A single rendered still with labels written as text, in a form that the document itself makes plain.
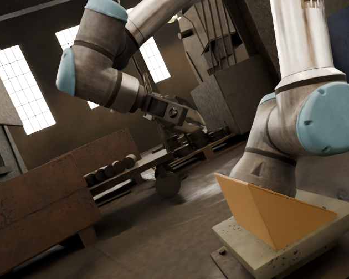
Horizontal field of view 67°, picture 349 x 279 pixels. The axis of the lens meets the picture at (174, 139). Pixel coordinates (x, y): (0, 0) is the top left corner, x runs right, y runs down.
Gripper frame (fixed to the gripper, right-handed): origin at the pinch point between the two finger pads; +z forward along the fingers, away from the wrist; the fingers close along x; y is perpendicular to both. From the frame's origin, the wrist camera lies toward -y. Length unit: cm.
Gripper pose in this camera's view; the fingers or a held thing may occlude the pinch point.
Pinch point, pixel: (201, 125)
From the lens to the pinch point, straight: 71.1
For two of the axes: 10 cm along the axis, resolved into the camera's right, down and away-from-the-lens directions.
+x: -3.6, 9.3, 0.6
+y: -4.3, -2.2, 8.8
